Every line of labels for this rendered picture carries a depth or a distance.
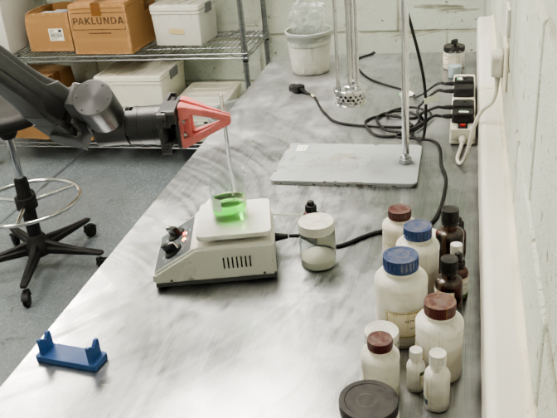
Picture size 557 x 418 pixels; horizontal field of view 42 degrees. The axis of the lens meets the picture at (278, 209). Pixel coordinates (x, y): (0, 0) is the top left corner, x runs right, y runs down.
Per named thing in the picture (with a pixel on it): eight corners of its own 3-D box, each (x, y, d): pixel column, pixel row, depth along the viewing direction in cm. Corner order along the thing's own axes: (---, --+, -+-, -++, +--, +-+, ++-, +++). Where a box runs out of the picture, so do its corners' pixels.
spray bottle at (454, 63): (455, 80, 200) (456, 41, 195) (444, 77, 203) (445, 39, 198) (464, 76, 202) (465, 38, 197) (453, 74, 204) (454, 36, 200)
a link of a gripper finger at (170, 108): (229, 91, 110) (168, 95, 111) (224, 108, 104) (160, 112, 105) (234, 133, 113) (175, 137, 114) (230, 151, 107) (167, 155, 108)
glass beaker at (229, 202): (252, 226, 117) (247, 177, 113) (212, 230, 116) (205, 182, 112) (248, 206, 123) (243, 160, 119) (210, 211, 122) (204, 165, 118)
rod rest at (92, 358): (36, 362, 104) (30, 341, 102) (50, 347, 106) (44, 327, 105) (95, 372, 100) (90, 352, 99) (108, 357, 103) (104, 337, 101)
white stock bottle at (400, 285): (365, 331, 103) (362, 252, 98) (404, 313, 107) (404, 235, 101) (397, 357, 98) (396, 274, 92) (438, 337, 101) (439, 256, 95)
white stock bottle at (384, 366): (408, 392, 91) (408, 337, 88) (382, 411, 89) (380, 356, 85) (380, 375, 95) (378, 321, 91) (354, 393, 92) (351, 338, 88)
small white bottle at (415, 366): (407, 394, 91) (407, 356, 89) (405, 381, 93) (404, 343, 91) (426, 393, 91) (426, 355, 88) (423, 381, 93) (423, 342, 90)
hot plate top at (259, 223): (196, 242, 114) (195, 237, 114) (201, 207, 125) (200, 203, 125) (272, 235, 114) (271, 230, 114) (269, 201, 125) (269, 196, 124)
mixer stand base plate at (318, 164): (268, 184, 150) (268, 179, 149) (289, 146, 167) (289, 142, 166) (416, 187, 143) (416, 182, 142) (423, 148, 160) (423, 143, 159)
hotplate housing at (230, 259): (154, 290, 117) (146, 248, 114) (163, 250, 129) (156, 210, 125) (292, 279, 117) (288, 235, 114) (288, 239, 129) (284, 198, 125)
